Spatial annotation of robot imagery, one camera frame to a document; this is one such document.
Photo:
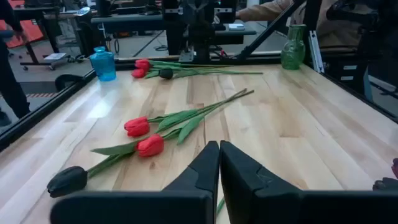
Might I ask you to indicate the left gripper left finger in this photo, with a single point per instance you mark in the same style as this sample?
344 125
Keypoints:
186 205

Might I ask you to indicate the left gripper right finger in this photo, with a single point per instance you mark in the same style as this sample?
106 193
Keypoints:
264 205

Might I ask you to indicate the red artificial tulip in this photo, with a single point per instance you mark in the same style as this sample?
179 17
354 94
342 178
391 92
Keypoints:
138 73
142 64
137 126
150 145

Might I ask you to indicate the large red tulip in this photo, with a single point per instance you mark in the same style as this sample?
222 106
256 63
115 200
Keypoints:
395 168

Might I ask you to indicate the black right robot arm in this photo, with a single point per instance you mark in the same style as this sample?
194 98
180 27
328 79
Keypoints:
202 40

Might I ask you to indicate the blue glass vase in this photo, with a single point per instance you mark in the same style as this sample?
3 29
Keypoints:
102 67

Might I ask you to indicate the green glass vase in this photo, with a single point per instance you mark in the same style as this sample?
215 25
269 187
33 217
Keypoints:
292 53

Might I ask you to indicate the dark long background table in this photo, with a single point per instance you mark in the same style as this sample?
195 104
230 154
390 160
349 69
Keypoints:
133 23

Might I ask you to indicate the white flat device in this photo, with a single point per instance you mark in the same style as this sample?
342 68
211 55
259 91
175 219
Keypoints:
236 26

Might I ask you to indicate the person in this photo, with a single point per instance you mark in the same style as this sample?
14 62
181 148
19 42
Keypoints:
12 90
261 12

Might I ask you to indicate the black background desk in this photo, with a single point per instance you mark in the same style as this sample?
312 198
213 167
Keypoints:
49 31

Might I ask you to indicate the white paper tray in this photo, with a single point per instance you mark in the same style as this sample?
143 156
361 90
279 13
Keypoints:
55 56

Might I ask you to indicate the red partition panel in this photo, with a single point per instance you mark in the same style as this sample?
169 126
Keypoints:
31 34

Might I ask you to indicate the silver aluminium bar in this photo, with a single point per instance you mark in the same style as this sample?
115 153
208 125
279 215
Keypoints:
316 53

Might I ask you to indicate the black drawer cabinet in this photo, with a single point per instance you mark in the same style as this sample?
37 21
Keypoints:
348 77

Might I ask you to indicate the black diagonal frame strut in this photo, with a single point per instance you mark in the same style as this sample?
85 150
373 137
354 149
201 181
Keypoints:
270 31

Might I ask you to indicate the black rig frame post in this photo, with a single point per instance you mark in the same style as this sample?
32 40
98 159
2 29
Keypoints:
312 15

